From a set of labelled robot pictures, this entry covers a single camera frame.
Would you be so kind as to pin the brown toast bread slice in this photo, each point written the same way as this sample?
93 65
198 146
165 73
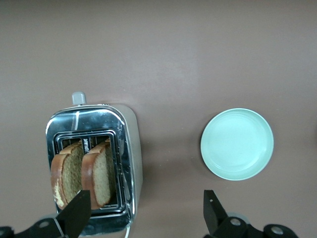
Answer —
71 168
101 173

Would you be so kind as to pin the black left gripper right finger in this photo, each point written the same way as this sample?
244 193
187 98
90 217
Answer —
213 213

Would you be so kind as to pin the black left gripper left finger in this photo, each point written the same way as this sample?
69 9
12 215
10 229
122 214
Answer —
74 215

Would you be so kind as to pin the mint green plate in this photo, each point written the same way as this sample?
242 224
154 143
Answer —
237 143

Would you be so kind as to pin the beige chrome two-slot toaster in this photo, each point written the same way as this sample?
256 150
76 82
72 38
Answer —
133 148

